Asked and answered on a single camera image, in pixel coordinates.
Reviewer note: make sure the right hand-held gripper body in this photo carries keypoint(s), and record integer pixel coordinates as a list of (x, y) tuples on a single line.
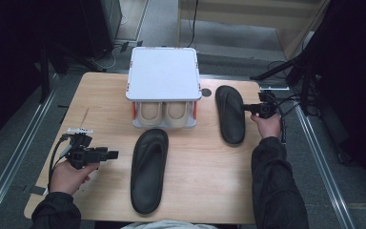
[(267, 108)]

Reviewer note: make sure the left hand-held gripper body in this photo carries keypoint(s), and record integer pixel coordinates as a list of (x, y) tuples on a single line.
[(81, 154)]

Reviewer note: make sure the black flip-flop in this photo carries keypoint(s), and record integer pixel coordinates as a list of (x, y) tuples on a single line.
[(146, 191), (232, 127)]

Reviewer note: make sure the cream clog shoe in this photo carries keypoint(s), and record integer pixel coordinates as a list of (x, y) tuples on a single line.
[(150, 114), (176, 114)]

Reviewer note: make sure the white storage box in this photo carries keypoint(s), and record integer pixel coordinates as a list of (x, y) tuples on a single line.
[(163, 73)]

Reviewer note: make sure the person's right hand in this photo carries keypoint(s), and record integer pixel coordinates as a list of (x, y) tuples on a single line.
[(268, 127)]

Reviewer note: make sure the person's left hand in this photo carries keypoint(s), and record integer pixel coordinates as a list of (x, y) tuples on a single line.
[(66, 179)]

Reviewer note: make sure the black tripod stand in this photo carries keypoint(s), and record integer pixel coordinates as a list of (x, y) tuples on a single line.
[(276, 68)]

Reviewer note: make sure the dark round table grommet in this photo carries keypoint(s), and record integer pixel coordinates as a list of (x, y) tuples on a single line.
[(206, 92)]

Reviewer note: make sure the grey tape strip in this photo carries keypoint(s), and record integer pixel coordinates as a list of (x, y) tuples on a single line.
[(35, 190)]

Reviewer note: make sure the black upright stand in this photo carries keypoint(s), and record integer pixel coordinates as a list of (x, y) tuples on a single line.
[(44, 79)]

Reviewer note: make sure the person's light grey clothing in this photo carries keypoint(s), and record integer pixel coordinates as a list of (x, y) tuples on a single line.
[(168, 225)]

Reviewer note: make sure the light wooden furniture panel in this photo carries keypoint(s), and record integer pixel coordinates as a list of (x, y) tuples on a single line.
[(228, 11)]

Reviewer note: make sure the dark curtain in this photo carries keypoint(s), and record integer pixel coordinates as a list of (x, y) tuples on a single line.
[(19, 47), (355, 63)]

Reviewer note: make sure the black power plug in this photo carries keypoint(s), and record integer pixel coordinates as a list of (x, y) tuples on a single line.
[(139, 43), (125, 46)]

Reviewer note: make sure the dark cabinet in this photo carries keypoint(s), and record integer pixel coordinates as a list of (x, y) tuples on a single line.
[(101, 25)]

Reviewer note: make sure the metal floor rail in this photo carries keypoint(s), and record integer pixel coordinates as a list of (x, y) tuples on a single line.
[(14, 159), (320, 165)]

